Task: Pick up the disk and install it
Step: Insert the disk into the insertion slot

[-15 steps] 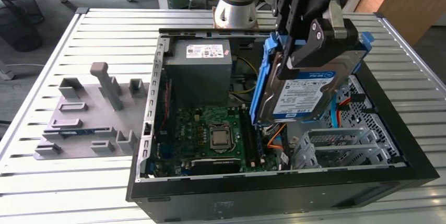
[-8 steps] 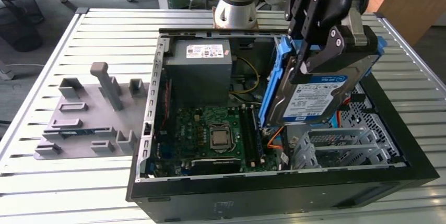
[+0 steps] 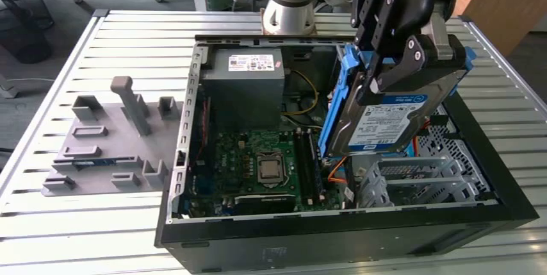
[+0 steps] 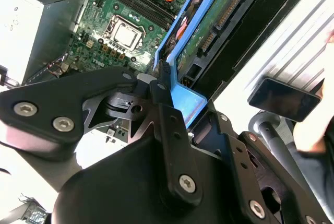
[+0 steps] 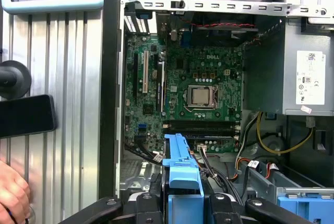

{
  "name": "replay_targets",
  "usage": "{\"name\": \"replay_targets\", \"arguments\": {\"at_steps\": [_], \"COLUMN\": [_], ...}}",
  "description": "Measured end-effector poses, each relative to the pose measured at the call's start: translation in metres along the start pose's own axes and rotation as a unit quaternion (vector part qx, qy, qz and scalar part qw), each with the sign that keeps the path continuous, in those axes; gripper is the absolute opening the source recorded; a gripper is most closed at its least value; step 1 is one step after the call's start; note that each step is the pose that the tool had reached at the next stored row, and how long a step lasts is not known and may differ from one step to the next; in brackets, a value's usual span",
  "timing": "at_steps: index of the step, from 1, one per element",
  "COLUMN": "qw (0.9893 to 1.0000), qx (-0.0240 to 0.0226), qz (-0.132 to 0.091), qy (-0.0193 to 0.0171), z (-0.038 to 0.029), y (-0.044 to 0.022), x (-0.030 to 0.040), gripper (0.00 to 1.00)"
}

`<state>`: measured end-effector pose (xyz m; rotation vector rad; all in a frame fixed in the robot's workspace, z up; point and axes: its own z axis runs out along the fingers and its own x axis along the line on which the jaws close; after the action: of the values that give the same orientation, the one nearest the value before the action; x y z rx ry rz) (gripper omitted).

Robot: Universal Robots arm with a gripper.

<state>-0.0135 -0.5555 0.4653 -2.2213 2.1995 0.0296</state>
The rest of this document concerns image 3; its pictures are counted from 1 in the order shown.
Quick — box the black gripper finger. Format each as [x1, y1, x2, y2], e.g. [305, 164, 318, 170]
[354, 15, 466, 106]
[348, 0, 398, 74]

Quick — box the red orange power wire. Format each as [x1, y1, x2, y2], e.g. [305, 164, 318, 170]
[416, 115, 448, 138]

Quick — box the hard disk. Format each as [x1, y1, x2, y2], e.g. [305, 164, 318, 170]
[318, 44, 476, 160]

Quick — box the silver disk bay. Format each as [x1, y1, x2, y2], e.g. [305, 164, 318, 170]
[356, 156, 498, 208]

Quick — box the wooden cabinet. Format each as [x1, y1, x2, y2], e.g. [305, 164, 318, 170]
[434, 0, 547, 58]

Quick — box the grey power supply unit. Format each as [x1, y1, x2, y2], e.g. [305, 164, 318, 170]
[198, 47, 286, 131]

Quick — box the black RAM stick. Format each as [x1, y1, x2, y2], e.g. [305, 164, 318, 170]
[306, 131, 324, 203]

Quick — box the CPU socket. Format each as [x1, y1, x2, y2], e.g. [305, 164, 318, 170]
[253, 150, 286, 189]

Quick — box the CPU with silver top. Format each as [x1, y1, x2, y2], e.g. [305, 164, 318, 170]
[257, 158, 282, 180]

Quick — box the green motherboard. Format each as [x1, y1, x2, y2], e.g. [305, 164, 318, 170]
[182, 129, 342, 218]

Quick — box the black graphics card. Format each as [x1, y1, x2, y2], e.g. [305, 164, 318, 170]
[224, 193, 296, 215]

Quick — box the black PC case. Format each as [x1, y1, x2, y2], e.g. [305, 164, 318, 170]
[153, 33, 540, 274]

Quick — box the grey parts rack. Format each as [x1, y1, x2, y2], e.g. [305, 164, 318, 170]
[40, 75, 184, 198]

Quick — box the grey metal foot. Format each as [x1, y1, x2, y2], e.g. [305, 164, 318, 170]
[0, 72, 20, 99]

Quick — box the yellow wire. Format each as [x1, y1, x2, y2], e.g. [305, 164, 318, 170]
[281, 69, 320, 116]

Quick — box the white floor cable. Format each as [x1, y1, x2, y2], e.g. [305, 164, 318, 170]
[8, 77, 56, 84]

